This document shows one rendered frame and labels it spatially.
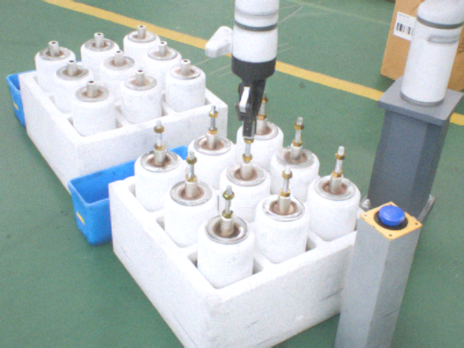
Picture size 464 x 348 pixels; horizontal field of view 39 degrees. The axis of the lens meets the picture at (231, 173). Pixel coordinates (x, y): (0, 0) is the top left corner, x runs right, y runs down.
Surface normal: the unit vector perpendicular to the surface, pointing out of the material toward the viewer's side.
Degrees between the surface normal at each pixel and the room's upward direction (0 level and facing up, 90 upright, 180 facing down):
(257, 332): 90
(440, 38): 90
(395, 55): 89
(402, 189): 90
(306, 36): 0
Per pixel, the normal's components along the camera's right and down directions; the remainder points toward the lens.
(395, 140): -0.52, 0.47
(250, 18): -0.29, 0.53
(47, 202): 0.04, -0.82
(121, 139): 0.54, 0.50
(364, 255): -0.84, 0.28
